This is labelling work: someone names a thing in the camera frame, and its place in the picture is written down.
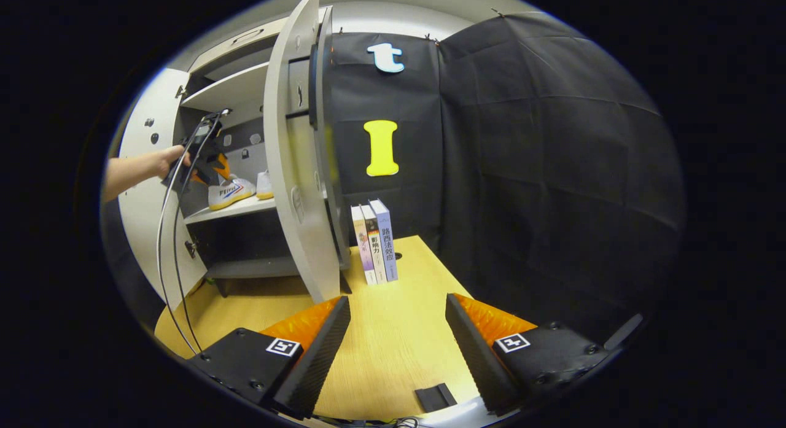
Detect cabinet door with disc stickers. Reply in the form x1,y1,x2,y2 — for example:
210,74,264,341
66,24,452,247
263,0,352,304

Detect black door handle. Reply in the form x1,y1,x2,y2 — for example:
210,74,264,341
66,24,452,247
309,44,321,129

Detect black plastic block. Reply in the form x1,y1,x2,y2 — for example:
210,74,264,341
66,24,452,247
414,383,458,413

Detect blue book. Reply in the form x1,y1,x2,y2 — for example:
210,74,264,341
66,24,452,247
368,198,399,282

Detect white and grey shoe cabinet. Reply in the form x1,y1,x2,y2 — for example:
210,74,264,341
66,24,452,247
174,14,320,297

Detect white cabinet drawer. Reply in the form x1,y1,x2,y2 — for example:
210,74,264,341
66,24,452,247
187,17,289,74

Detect cabinet door with camera sticker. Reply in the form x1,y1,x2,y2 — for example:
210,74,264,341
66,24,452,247
117,68,209,312

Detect black backdrop cloth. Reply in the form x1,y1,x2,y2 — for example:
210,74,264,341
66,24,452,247
319,10,687,349

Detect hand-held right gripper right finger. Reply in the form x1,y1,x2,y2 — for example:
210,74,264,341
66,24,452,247
445,293,610,416

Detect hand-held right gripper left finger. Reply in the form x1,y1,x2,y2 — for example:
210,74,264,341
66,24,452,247
187,296,352,419

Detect white book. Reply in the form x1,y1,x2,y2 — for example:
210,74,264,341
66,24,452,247
360,203,388,284

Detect black cable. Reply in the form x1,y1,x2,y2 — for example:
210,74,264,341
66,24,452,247
155,109,229,356
172,118,222,355

